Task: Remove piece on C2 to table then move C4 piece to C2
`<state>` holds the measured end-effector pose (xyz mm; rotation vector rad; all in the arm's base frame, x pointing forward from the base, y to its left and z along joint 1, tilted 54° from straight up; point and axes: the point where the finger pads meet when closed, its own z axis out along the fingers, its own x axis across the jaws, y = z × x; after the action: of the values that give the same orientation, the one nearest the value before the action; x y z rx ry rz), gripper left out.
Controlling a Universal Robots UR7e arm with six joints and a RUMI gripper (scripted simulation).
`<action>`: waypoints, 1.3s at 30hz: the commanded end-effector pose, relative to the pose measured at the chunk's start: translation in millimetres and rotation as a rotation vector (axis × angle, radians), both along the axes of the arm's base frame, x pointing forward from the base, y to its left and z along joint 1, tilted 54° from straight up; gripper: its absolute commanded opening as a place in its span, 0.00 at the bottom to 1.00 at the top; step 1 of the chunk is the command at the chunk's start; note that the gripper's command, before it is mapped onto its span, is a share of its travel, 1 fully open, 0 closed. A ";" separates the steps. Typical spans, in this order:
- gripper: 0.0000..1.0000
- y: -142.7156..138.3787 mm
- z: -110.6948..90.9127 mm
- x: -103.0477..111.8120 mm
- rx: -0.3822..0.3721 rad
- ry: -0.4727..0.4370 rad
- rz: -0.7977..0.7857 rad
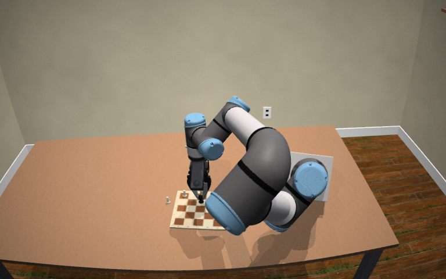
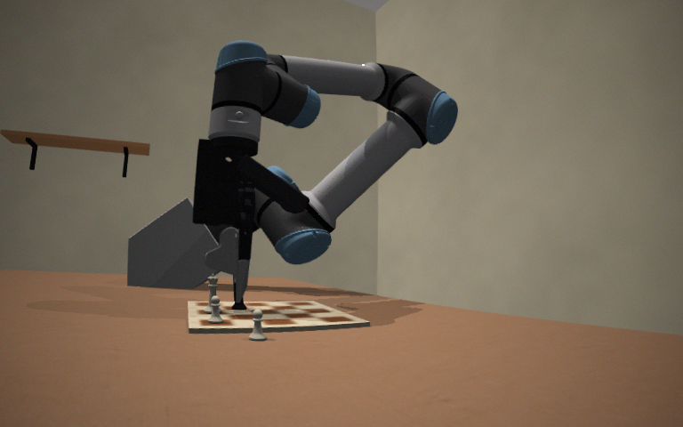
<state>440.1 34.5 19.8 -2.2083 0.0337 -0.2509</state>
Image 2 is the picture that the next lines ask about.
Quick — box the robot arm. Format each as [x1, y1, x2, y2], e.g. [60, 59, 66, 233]
[208, 41, 458, 264]

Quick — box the grey chess pawn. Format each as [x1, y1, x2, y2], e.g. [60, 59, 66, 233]
[208, 296, 223, 324]
[249, 310, 267, 342]

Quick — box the black rook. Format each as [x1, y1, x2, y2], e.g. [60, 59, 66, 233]
[231, 286, 247, 310]

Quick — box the grey chess queen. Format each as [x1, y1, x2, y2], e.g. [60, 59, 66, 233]
[204, 274, 222, 314]

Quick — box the brown and cream checkered chessboard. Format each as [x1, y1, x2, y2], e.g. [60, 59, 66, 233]
[188, 301, 370, 334]

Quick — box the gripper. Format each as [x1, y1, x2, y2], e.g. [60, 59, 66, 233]
[193, 136, 258, 302]

